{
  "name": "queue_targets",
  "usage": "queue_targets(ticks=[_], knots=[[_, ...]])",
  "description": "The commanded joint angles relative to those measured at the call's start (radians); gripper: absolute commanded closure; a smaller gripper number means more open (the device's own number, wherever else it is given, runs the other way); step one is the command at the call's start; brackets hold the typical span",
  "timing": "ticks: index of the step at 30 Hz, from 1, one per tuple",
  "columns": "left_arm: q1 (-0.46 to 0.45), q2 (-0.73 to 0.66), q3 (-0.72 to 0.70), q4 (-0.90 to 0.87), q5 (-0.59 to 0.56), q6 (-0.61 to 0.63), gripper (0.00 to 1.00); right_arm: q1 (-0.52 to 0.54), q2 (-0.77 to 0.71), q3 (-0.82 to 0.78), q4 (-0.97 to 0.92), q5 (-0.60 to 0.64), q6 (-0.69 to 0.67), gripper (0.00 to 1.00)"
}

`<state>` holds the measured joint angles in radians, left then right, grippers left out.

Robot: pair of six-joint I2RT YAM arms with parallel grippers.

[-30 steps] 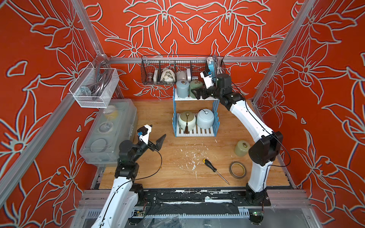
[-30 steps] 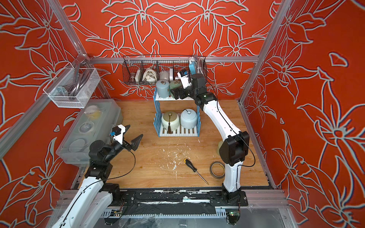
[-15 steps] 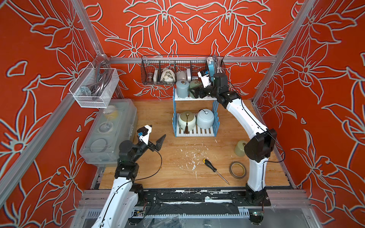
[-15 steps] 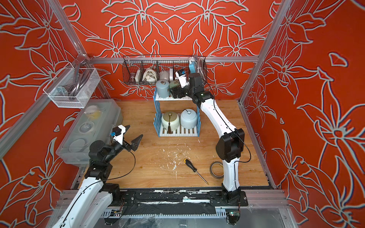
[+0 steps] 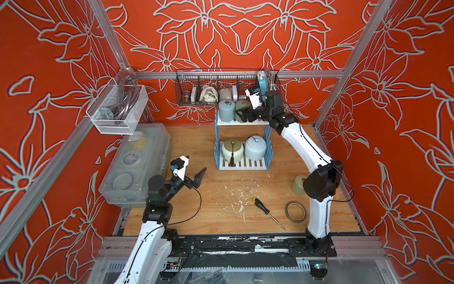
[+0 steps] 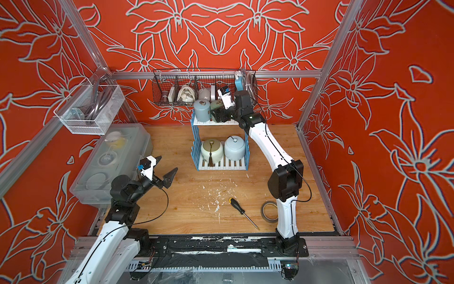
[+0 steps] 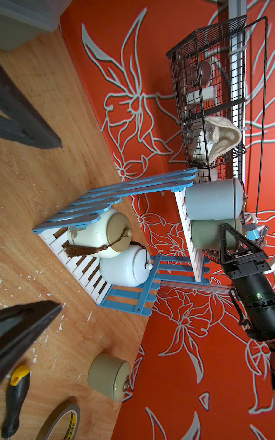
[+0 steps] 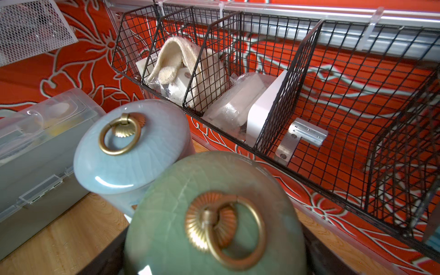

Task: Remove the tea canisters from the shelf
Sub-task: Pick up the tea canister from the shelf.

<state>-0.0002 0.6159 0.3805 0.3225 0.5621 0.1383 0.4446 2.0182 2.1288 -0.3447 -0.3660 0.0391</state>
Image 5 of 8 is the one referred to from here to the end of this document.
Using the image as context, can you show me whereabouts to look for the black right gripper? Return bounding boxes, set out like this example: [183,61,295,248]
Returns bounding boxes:
[235,101,274,124]

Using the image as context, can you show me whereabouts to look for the green tea canister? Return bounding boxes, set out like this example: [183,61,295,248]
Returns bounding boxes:
[235,99,251,123]

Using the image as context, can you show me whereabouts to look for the blue tea canister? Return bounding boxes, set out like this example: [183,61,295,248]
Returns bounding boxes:
[218,99,235,123]

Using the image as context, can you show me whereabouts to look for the blue white slatted shelf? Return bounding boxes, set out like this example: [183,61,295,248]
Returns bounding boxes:
[214,110,274,172]

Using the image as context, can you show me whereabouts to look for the yellow tea canister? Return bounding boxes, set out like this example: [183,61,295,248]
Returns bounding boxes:
[291,175,307,195]

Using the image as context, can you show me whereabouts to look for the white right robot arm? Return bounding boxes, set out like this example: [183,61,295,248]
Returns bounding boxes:
[242,88,344,254]

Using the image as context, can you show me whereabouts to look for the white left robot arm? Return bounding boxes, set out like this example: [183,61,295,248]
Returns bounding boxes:
[115,168,206,284]

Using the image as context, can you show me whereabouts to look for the light blue flat box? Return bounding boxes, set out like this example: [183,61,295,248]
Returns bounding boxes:
[257,71,269,105]

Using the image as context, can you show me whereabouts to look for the pale blue round jar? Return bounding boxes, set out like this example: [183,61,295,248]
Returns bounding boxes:
[244,136,267,161]

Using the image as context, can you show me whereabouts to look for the cream round jar with tassel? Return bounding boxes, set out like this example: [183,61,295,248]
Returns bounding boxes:
[221,138,244,167]

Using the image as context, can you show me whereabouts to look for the translucent plastic storage box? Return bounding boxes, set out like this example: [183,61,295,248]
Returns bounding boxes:
[99,123,171,208]

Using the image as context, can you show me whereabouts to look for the black yellow screwdriver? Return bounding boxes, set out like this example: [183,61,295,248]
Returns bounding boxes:
[253,198,286,230]

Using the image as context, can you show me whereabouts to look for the small metal spool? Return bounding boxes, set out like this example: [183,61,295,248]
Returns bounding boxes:
[181,90,192,103]

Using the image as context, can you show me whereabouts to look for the brown tape roll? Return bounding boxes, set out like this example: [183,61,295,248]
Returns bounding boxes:
[284,201,307,224]

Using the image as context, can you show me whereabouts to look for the grey tubes in basket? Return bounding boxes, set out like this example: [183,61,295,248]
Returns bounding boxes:
[100,84,140,121]

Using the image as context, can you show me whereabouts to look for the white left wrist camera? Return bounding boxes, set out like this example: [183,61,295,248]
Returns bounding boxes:
[170,156,189,181]

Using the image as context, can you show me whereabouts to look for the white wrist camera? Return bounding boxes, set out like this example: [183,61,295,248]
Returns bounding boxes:
[245,86,263,110]
[170,156,189,181]

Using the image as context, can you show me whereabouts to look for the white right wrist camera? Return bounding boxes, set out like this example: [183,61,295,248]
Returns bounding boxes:
[245,86,263,110]

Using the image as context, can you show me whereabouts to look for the metal flexible hose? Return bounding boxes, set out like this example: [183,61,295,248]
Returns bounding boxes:
[267,69,280,93]

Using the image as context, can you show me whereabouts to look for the black wire basket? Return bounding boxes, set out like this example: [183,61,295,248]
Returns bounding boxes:
[175,68,281,107]

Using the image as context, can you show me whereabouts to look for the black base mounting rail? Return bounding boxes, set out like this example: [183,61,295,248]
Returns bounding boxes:
[173,233,338,258]

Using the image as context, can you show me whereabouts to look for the clear plastic wall basket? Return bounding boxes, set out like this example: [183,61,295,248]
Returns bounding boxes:
[86,79,148,135]

